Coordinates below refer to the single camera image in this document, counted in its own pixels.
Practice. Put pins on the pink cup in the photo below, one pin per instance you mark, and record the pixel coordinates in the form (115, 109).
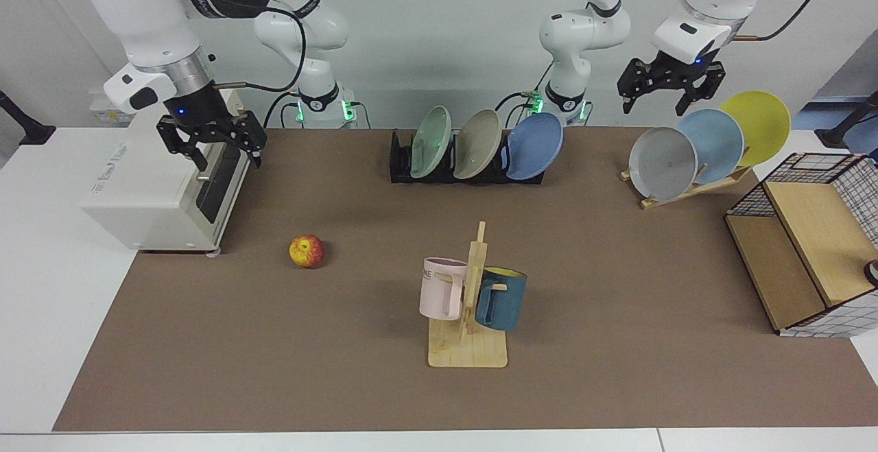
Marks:
(439, 291)

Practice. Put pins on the wooden plate rack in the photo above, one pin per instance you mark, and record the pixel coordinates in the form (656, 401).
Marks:
(706, 186)

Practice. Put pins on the small dark round thing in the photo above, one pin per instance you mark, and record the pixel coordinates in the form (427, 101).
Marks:
(872, 274)

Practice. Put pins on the wooden cup stand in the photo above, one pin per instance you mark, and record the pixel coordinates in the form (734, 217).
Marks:
(468, 350)

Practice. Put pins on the light blue plate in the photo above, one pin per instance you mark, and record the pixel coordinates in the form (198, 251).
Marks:
(717, 140)

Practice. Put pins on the white wall socket strip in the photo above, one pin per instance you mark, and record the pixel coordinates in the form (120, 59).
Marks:
(103, 114)

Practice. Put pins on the pale green plate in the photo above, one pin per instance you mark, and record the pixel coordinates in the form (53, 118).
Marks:
(431, 142)

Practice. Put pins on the black dish rack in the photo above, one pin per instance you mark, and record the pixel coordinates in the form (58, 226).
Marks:
(400, 164)

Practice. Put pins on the brown table cloth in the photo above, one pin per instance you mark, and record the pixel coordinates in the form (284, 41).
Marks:
(309, 356)

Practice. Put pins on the grey plate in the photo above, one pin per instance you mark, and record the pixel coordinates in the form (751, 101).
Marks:
(662, 164)

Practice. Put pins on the red yellow apple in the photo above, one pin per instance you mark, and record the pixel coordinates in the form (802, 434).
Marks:
(306, 252)

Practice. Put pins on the pale toaster oven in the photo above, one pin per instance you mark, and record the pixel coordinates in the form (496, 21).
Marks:
(137, 191)

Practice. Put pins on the black stand foot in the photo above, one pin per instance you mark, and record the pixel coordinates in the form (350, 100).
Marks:
(838, 135)
(31, 133)

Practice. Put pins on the yellow plate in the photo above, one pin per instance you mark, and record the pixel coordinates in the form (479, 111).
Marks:
(761, 119)

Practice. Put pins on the dark blue cup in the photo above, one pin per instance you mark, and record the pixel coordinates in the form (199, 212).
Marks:
(506, 301)

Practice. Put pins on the beige plate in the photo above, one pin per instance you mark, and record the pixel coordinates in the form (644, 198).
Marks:
(478, 145)

